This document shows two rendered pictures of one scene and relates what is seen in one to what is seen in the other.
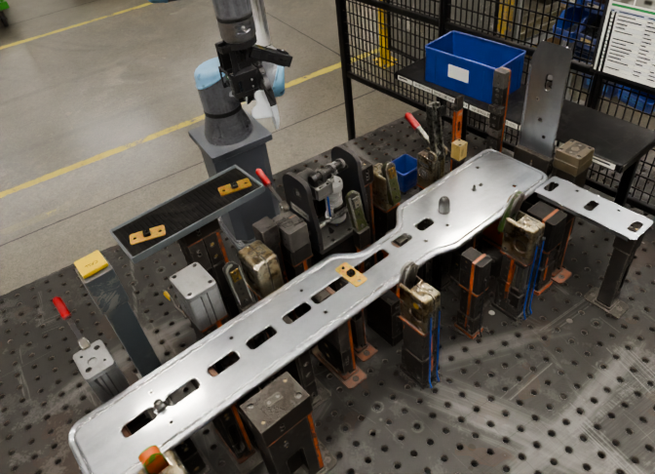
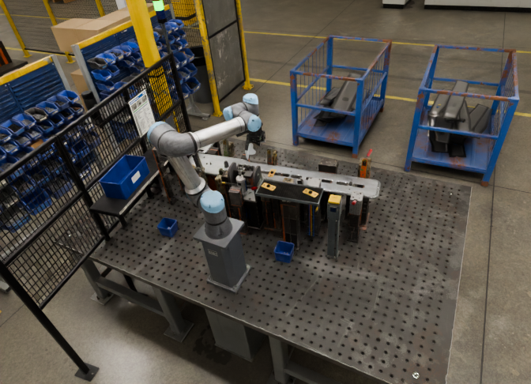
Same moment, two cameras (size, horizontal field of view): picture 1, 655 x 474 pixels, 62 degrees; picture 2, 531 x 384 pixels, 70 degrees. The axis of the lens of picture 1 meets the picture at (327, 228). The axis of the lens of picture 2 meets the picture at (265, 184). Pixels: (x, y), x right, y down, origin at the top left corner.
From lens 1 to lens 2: 2.70 m
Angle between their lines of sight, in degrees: 84
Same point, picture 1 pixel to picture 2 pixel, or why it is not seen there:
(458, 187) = (211, 167)
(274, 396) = (327, 162)
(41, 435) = (383, 269)
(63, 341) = (349, 301)
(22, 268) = not seen: outside the picture
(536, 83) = not seen: hidden behind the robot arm
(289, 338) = (306, 173)
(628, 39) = (142, 118)
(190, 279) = (314, 182)
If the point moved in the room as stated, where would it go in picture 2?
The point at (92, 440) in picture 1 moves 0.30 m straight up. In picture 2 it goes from (372, 190) to (377, 150)
